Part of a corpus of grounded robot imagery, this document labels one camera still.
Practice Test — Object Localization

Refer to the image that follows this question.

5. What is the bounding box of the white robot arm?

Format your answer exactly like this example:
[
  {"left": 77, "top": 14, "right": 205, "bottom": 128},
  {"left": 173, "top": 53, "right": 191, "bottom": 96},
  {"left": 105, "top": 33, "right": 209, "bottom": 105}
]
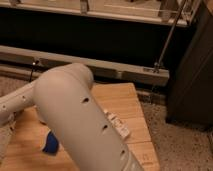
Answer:
[{"left": 0, "top": 63, "right": 144, "bottom": 171}]

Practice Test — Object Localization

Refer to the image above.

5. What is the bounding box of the metal pole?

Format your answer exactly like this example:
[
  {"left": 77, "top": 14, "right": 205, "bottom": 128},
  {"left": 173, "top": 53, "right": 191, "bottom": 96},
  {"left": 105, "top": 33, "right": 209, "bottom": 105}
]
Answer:
[{"left": 153, "top": 0, "right": 187, "bottom": 73}]

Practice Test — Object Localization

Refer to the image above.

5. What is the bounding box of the dark cabinet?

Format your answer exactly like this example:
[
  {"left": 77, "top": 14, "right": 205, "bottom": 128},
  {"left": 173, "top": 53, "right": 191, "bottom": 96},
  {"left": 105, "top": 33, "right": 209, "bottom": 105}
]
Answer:
[{"left": 165, "top": 0, "right": 213, "bottom": 126}]

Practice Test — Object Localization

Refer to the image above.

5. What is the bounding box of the metal floor rail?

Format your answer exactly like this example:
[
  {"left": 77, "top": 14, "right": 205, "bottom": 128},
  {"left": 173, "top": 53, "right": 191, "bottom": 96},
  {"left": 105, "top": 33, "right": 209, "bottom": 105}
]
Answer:
[{"left": 0, "top": 45, "right": 169, "bottom": 87}]

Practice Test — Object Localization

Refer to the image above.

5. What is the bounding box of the blue sponge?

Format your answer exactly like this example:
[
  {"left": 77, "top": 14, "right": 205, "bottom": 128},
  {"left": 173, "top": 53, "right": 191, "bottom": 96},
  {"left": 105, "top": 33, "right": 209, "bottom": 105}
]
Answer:
[{"left": 42, "top": 132, "right": 59, "bottom": 155}]

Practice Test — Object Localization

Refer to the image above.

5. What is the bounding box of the black cable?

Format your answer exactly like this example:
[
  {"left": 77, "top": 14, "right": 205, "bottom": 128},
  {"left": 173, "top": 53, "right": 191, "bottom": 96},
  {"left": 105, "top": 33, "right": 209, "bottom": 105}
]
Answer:
[{"left": 28, "top": 59, "right": 40, "bottom": 83}]

